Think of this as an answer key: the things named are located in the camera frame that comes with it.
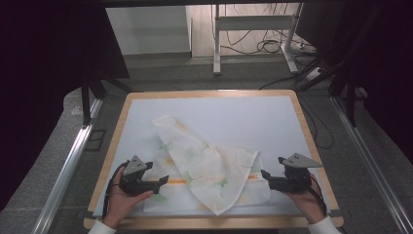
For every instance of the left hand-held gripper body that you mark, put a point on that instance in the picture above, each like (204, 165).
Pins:
(136, 185)

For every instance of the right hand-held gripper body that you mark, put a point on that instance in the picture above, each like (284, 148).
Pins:
(293, 182)

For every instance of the white leaf-print cloth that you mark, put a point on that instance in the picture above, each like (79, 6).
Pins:
(201, 162)

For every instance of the person's left hand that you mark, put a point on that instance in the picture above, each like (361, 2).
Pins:
(120, 204)

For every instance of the person's right hand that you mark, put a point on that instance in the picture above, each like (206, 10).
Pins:
(308, 203)

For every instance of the white table mat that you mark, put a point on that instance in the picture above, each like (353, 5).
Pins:
(227, 110)

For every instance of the black metal stand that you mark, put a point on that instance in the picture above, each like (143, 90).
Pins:
(350, 100)
(86, 104)

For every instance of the white power strip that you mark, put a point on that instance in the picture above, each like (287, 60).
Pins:
(314, 74)

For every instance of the white cabinet panel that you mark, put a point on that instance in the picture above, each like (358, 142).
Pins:
(146, 29)

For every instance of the dark curtain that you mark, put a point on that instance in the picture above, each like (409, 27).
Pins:
(389, 65)
(42, 65)

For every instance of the black floor bracket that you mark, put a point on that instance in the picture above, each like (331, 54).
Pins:
(95, 139)

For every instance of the aluminium rail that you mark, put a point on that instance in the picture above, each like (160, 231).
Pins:
(370, 162)
(69, 162)

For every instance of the white metal desk frame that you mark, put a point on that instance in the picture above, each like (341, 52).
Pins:
(253, 22)

